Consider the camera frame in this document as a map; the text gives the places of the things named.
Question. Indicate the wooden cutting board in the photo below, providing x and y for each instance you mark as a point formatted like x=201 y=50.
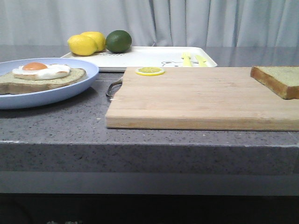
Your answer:
x=188 y=98

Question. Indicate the yellow plastic fork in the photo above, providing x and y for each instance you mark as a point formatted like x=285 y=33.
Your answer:
x=186 y=56

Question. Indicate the fried egg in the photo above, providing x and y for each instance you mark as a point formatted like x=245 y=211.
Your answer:
x=40 y=71

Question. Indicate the light blue plate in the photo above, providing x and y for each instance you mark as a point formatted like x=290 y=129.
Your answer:
x=34 y=99

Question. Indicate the white curtain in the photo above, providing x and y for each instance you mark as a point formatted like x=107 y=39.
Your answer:
x=200 y=23

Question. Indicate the rear yellow lemon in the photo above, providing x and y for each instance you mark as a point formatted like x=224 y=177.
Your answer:
x=98 y=37

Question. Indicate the front yellow lemon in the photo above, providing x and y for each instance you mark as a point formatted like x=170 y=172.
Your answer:
x=82 y=45

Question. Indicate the metal cutting board handle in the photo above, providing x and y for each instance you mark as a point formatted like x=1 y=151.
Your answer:
x=109 y=92

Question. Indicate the green lime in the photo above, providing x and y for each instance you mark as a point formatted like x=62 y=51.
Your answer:
x=118 y=41

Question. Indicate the yellow lemon slice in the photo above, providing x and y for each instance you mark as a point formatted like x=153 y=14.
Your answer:
x=149 y=71

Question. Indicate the bread slice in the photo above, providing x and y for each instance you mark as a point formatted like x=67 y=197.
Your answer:
x=282 y=80
x=11 y=85

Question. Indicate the white bear tray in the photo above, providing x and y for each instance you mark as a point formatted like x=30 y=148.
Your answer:
x=139 y=56

